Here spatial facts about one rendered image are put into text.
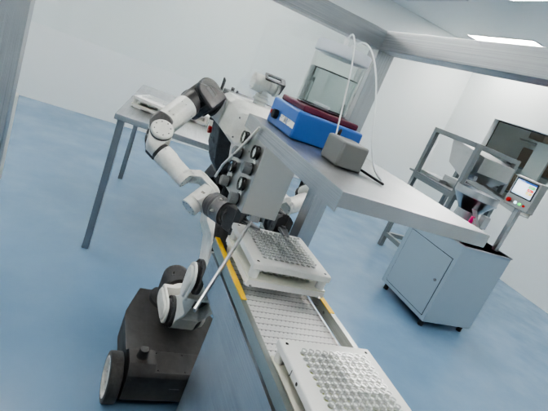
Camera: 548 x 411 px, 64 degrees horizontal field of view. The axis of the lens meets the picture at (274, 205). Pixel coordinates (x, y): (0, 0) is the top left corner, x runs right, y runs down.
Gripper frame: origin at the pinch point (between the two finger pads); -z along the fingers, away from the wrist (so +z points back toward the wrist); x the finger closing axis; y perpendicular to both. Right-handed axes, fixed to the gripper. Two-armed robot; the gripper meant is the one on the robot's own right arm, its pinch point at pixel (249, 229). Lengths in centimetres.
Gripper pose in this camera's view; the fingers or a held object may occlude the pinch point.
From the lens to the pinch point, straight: 137.5
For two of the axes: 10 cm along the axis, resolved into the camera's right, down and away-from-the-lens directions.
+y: -5.8, 0.0, -8.2
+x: -3.6, 8.9, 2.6
